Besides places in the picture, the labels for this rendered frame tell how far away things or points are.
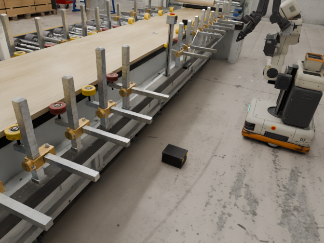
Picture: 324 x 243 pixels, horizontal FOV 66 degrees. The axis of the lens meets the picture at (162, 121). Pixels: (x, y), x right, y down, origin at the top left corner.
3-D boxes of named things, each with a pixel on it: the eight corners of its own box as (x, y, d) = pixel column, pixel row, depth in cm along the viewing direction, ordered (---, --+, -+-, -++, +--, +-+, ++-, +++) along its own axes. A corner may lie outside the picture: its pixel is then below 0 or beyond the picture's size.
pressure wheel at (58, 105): (49, 127, 129) (46, 107, 123) (56, 118, 136) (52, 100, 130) (65, 128, 129) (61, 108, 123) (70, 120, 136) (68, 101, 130)
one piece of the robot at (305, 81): (302, 116, 292) (332, 44, 248) (303, 140, 249) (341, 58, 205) (271, 109, 302) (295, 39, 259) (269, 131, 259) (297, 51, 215)
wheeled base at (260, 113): (304, 126, 300) (312, 108, 287) (307, 155, 250) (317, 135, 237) (247, 112, 321) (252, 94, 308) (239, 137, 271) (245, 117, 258)
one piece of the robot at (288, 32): (291, 34, 218) (294, 20, 213) (291, 35, 214) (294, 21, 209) (279, 34, 222) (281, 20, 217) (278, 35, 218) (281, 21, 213)
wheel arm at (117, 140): (130, 145, 122) (130, 138, 119) (127, 149, 119) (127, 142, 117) (60, 122, 135) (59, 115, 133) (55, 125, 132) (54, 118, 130)
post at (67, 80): (83, 158, 135) (73, 74, 110) (79, 162, 132) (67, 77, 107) (78, 156, 136) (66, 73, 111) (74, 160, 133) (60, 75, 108)
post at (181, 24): (178, 72, 254) (183, 22, 228) (177, 73, 251) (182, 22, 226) (175, 71, 255) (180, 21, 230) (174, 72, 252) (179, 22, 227)
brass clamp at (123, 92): (136, 90, 171) (136, 83, 168) (126, 98, 160) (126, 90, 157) (128, 88, 173) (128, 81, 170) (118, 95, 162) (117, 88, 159)
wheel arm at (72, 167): (100, 179, 102) (99, 170, 100) (95, 184, 99) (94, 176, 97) (20, 147, 115) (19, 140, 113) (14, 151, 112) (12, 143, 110)
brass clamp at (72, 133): (91, 128, 132) (90, 120, 130) (74, 141, 121) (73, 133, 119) (82, 125, 134) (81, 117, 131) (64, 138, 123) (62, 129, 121)
